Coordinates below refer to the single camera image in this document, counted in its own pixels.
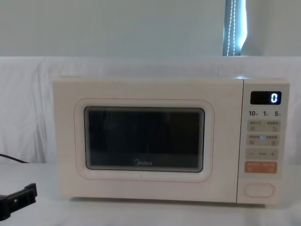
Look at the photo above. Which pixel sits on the cream oven door with window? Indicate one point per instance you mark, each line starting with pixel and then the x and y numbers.
pixel 145 188

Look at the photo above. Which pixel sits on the white curtain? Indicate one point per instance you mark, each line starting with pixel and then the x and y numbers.
pixel 117 26

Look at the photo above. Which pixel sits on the cream microwave oven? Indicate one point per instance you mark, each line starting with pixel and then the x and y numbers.
pixel 150 89

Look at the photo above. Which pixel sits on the oven control panel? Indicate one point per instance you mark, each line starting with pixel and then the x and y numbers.
pixel 263 146

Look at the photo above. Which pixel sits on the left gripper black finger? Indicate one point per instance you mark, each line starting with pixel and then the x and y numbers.
pixel 22 199

